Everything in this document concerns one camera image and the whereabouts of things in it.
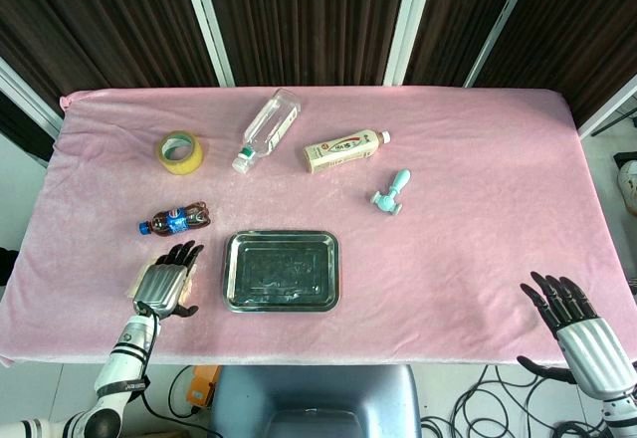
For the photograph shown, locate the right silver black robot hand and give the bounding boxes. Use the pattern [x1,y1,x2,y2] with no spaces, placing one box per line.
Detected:
[516,271,637,402]

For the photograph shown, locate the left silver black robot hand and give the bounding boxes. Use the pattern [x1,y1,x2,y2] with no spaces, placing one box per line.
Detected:
[131,240,205,320]

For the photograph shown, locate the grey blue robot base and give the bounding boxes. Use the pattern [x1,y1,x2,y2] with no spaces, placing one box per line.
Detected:
[208,363,423,438]

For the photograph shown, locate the stainless steel rectangular tray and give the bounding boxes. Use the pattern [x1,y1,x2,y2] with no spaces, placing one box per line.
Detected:
[221,229,342,315]

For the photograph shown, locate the small cola bottle blue cap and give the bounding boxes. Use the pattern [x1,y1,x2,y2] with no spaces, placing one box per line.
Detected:
[138,201,211,236]

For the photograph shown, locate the orange power strip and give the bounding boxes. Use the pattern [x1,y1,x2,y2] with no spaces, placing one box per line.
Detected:
[184,364,221,418]

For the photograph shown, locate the yellow tape roll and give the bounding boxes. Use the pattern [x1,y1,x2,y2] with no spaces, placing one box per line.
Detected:
[157,129,206,176]

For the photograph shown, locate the white shoe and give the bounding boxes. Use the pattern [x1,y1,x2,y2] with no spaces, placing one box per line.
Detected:
[616,159,637,210]

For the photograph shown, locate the clear plastic water bottle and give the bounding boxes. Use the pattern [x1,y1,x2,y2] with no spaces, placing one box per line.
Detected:
[231,88,302,174]

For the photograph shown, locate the beige milk tea bottle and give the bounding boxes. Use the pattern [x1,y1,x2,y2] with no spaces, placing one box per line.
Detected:
[304,129,391,175]

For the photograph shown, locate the pink velvet tablecloth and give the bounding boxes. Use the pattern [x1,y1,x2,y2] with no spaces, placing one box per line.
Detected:
[0,85,637,367]

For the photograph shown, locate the teal roller massager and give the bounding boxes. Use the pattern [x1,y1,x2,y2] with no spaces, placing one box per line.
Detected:
[369,168,412,216]

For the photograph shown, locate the black floor cables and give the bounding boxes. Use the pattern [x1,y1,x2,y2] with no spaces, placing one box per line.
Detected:
[420,363,606,438]

